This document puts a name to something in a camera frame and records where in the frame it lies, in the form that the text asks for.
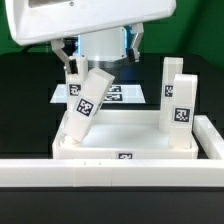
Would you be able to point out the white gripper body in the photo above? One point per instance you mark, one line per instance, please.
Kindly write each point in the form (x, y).
(35, 21)

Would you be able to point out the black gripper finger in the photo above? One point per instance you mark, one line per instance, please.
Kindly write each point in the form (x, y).
(57, 46)
(137, 31)

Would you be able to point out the white desk top tray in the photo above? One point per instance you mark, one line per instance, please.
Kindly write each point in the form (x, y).
(122, 134)

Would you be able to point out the fiducial marker sheet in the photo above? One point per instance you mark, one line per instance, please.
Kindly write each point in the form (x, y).
(117, 94)

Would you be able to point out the white L-shaped fence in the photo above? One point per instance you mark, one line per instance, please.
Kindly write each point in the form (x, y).
(50, 172)

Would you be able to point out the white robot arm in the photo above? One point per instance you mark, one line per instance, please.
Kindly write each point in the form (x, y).
(108, 30)

